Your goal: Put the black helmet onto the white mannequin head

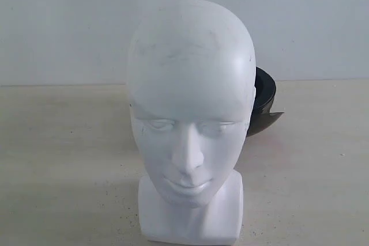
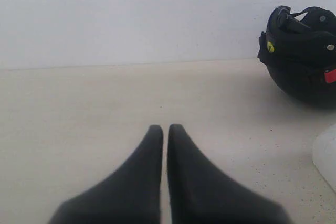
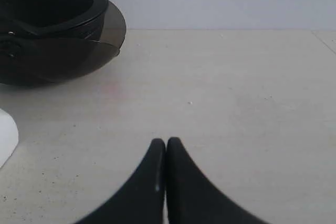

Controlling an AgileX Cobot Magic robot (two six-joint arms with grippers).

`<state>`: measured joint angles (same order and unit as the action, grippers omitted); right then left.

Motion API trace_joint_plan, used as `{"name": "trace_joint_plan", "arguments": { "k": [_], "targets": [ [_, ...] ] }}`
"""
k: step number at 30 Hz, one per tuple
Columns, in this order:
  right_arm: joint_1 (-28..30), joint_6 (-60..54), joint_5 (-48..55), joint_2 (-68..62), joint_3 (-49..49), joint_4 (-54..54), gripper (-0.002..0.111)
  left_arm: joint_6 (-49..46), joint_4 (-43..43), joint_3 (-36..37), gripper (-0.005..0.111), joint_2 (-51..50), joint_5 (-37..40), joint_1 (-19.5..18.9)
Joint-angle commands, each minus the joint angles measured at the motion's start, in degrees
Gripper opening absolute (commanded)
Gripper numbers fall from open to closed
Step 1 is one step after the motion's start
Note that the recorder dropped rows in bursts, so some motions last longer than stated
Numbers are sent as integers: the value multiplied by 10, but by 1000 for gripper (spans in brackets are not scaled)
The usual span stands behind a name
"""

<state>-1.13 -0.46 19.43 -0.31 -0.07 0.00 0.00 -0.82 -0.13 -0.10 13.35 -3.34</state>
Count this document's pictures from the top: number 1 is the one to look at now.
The black helmet with visor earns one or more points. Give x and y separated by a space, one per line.
261 116

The white mannequin head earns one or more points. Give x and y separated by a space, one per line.
191 73

